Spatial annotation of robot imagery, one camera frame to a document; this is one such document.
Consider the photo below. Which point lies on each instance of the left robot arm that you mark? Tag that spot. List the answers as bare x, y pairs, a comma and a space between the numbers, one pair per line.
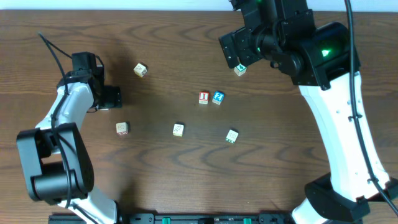
55, 163

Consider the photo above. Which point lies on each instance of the red edged picture block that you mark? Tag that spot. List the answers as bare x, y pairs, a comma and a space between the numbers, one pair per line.
122, 128

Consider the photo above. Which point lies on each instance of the blue number 2 block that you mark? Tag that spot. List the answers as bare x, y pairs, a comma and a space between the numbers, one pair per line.
218, 97

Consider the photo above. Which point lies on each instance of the black mounting rail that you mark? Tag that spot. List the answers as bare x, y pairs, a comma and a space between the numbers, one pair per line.
262, 218

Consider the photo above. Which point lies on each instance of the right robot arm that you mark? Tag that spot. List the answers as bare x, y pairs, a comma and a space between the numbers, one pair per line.
324, 64

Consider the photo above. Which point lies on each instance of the red letter I block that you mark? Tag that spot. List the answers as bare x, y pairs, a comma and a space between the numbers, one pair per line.
203, 97

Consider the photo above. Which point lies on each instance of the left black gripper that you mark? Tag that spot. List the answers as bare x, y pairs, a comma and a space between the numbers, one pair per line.
112, 97

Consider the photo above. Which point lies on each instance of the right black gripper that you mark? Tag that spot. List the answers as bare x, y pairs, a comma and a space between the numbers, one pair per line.
233, 48

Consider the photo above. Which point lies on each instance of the green edged plain block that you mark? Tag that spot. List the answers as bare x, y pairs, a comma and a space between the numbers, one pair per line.
232, 136

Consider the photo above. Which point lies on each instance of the yellow edged plain block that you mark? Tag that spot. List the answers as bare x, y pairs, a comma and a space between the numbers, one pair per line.
178, 129

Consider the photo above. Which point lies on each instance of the yellow picture block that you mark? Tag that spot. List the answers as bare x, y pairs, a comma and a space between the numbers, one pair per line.
140, 70

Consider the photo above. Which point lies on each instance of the green number 4 block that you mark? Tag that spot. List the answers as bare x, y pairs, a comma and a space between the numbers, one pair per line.
240, 70

